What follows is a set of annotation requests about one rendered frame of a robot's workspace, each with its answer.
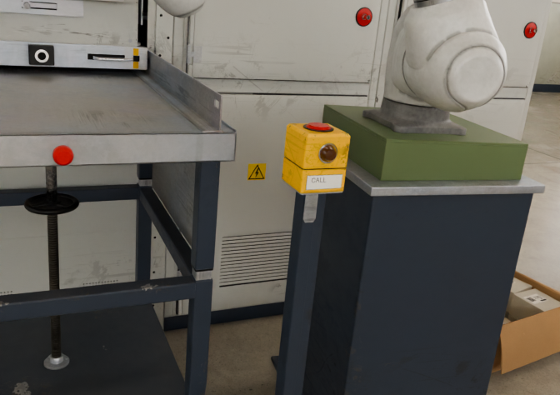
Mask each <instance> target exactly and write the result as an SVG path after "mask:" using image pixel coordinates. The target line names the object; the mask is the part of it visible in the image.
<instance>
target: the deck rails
mask: <svg viewBox="0 0 560 395"><path fill-rule="evenodd" d="M147 56H148V57H149V59H148V60H147V70H146V73H143V72H135V74H136V75H137V76H138V77H139V78H140V79H141V80H143V81H144V82H145V83H146V84H147V85H148V86H149V87H150V88H151V89H152V90H153V91H155V92H156V93H157V94H158V95H159V96H160V97H162V98H163V99H164V100H165V101H166V102H167V103H169V104H170V105H171V106H172V107H173V108H175V109H176V110H177V111H178V112H179V113H181V114H182V115H183V116H184V117H185V118H186V119H187V120H188V121H189V122H190V123H191V124H193V125H194V126H195V127H196V128H197V129H198V130H200V131H201V132H202V133H223V130H222V129H221V122H222V108H223V95H221V94H220V93H218V92H216V91H214V90H212V89H211V88H210V87H208V86H206V85H205V84H203V83H201V82H199V81H198V80H197V79H195V78H194V77H191V76H190V75H188V74H186V73H185V72H184V71H182V70H180V69H179V68H177V67H175V66H173V65H172V64H171V63H169V62H167V61H165V60H164V59H162V58H161V57H159V56H158V55H156V54H154V53H153V52H150V51H149V50H147ZM216 100H218V101H219V107H216Z"/></svg>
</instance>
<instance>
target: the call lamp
mask: <svg viewBox="0 0 560 395"><path fill-rule="evenodd" d="M337 155H338V149H337V147H336V146H335V145H334V144H333V143H330V142H328V143H325V144H323V145H322V146H321V147H320V149H319V151H318V158H319V160H320V161H321V162H322V163H331V162H333V161H334V160H335V159H336V157H337Z"/></svg>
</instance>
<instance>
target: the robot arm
mask: <svg viewBox="0 0 560 395"><path fill-rule="evenodd" d="M153 1H154V2H155V3H156V4H157V5H158V6H159V7H160V8H162V9H163V10H164V11H165V12H166V13H168V14H170V15H172V16H174V17H177V18H186V17H189V16H191V15H193V14H194V13H197V12H198V11H200V10H201V9H202V7H203V4H204V3H205V0H153ZM507 71H508V60H507V54H506V52H505V49H504V47H503V45H502V44H501V43H500V41H499V38H498V35H497V33H496V30H495V28H494V26H493V22H492V19H491V17H490V14H489V11H488V7H487V4H486V2H485V1H484V0H413V4H412V5H411V6H409V7H407V8H406V9H405V11H404V12H403V13H402V15H401V17H400V18H399V19H398V21H397V24H396V26H395V28H394V30H393V33H392V39H391V43H390V48H389V52H388V56H387V66H386V73H385V83H384V93H383V98H382V104H381V107H380V108H378V109H365V110H363V112H362V115H363V116H364V117H365V118H370V119H372V120H374V121H376V122H378V123H381V124H382V125H384V126H386V127H388V128H391V129H392V130H393V131H394V132H395V133H433V134H453V135H463V136H464V135H466V131H467V129H466V128H465V127H462V126H460V125H458V124H456V123H454V122H452V121H450V119H449V116H450V112H452V113H460V112H462V111H467V110H471V109H474V108H477V107H481V106H483V105H485V104H487V103H489V102H490V101H491V100H493V99H494V98H495V97H496V96H497V95H498V93H499V92H500V90H501V89H502V87H503V84H504V83H505V80H506V76H507Z"/></svg>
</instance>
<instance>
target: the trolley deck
mask: <svg viewBox="0 0 560 395"><path fill-rule="evenodd" d="M221 129H222V130H223V132H201V131H200V130H198V129H197V128H196V127H195V126H194V125H193V124H191V123H190V122H189V121H188V120H187V119H186V118H185V117H184V116H183V115H182V114H181V113H179V112H178V111H177V110H176V109H175V108H174V107H172V106H171V105H170V104H169V103H168V102H166V101H165V100H164V99H163V98H162V97H160V96H159V95H158V94H157V93H156V92H155V91H153V90H152V89H151V88H150V87H149V86H148V85H147V84H146V83H145V82H144V81H143V80H141V79H140V78H139V77H138V76H137V75H136V74H123V73H96V72H42V71H15V70H0V168H29V167H58V166H61V165H58V164H56V163H55V162H54V160H53V150H54V149H55V148H56V147H58V146H61V145H65V146H68V147H70V148H71V149H72V152H73V160H72V162H71V163H69V164H68V165H66V166H87V165H116V164H145V163H202V162H231V161H235V152H236V140H237V130H236V129H234V128H233V127H231V126H230V125H228V124H227V123H226V122H224V121H223V120H222V122H221Z"/></svg>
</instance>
